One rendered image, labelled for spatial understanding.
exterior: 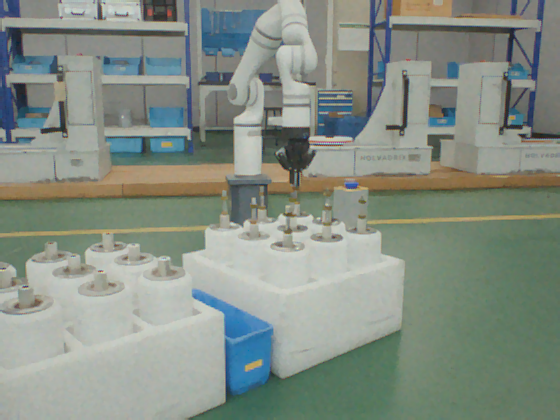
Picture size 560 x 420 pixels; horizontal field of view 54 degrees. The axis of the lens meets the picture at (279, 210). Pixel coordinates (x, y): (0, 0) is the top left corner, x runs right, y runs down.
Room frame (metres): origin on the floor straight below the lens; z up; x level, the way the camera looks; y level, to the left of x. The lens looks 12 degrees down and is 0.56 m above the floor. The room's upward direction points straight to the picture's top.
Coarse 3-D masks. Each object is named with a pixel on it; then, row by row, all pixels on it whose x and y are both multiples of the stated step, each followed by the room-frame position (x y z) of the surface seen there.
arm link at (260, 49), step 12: (252, 36) 1.74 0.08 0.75; (264, 36) 1.71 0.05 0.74; (252, 48) 1.74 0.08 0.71; (264, 48) 1.72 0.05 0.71; (276, 48) 1.74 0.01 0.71; (252, 60) 1.75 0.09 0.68; (264, 60) 1.75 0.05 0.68; (240, 72) 1.79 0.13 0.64; (252, 72) 1.77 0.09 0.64; (240, 84) 1.80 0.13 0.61; (228, 96) 1.85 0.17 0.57; (240, 96) 1.81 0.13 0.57
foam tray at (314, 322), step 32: (192, 256) 1.30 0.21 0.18; (384, 256) 1.31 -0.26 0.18; (224, 288) 1.18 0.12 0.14; (256, 288) 1.09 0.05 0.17; (320, 288) 1.09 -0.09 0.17; (352, 288) 1.16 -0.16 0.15; (384, 288) 1.23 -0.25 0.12; (288, 320) 1.03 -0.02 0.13; (320, 320) 1.09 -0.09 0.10; (352, 320) 1.16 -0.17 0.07; (384, 320) 1.23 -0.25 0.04; (288, 352) 1.03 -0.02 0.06; (320, 352) 1.09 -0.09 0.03
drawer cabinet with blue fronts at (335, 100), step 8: (320, 96) 6.84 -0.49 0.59; (328, 96) 6.85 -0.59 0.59; (336, 96) 6.87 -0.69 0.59; (344, 96) 6.88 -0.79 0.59; (352, 96) 6.90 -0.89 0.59; (320, 104) 6.80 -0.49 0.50; (328, 104) 6.82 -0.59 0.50; (336, 104) 6.84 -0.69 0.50; (344, 104) 6.85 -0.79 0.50; (352, 104) 6.87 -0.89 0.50; (320, 112) 6.82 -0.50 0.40; (344, 112) 6.87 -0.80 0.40; (352, 112) 6.90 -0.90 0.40; (320, 120) 6.82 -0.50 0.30; (320, 128) 6.82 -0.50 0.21; (320, 136) 6.82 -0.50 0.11
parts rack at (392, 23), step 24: (528, 0) 6.78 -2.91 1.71; (384, 24) 6.77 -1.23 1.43; (408, 24) 6.26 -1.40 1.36; (432, 24) 6.29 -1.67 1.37; (456, 24) 6.34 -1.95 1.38; (480, 24) 6.39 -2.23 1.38; (504, 24) 6.44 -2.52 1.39; (528, 24) 6.49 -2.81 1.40; (384, 72) 6.23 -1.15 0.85; (528, 120) 6.53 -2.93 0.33
